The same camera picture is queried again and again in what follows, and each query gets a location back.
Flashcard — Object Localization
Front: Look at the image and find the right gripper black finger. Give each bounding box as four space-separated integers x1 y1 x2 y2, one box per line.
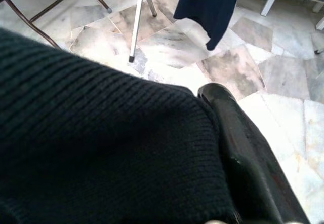
197 83 311 224

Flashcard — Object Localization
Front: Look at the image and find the black polo shirt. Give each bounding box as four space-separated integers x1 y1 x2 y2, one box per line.
0 27 237 224

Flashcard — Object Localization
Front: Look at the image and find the dark polo shirt white print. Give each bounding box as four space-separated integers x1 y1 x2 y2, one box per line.
173 0 256 51

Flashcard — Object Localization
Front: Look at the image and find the silver metal clothes rack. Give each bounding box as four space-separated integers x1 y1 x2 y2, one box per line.
128 0 158 64

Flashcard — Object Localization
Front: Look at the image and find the pink marble folding table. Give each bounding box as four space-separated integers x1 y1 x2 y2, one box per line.
0 0 113 50

